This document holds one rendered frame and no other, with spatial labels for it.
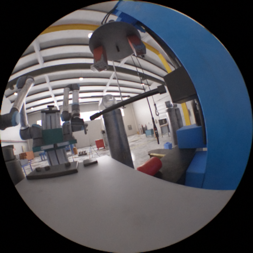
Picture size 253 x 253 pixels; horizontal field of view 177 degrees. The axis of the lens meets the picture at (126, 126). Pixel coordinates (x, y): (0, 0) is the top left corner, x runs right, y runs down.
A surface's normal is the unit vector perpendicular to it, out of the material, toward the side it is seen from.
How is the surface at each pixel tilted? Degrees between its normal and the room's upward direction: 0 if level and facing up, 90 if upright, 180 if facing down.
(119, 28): 180
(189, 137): 90
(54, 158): 90
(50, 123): 90
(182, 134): 90
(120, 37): 180
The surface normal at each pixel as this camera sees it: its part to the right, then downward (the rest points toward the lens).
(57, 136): 0.81, -0.21
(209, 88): -0.83, 0.17
